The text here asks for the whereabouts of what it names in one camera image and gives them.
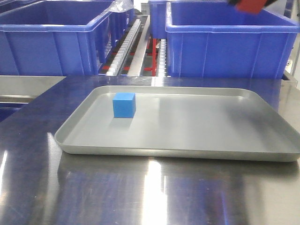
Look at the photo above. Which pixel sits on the blue plastic bin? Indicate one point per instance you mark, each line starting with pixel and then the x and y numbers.
pixel 212 39
pixel 122 21
pixel 56 38

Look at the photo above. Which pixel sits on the blue bin lower shelf left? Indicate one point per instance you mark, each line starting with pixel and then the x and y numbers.
pixel 7 109

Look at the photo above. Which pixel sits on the white roller conveyor rail left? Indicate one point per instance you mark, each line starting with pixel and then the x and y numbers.
pixel 120 59

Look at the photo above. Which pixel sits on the grey metal tray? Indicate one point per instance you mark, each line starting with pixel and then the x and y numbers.
pixel 185 122

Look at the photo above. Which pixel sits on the blue plastic bin front right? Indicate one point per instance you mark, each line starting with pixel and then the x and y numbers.
pixel 212 39

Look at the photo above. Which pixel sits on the blue cube block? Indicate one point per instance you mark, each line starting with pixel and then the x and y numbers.
pixel 124 105

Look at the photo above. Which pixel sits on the steel shelf front rail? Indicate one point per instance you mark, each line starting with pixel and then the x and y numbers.
pixel 16 89

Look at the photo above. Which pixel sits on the blue plastic bin front left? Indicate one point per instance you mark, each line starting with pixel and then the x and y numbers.
pixel 56 38

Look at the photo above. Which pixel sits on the white roller conveyor rail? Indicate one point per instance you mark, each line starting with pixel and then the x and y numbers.
pixel 162 59
pixel 120 59

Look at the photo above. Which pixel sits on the blue plastic bin rear left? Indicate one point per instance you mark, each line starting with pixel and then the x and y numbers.
pixel 122 21

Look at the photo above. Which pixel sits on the white roller conveyor rail right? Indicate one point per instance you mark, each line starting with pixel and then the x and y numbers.
pixel 162 59

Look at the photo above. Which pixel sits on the red cube block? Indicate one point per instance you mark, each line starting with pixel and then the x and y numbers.
pixel 250 6

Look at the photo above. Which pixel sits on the red shelf frame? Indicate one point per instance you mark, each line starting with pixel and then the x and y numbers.
pixel 142 60

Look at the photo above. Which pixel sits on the clear plastic bag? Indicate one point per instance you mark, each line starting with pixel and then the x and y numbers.
pixel 120 6

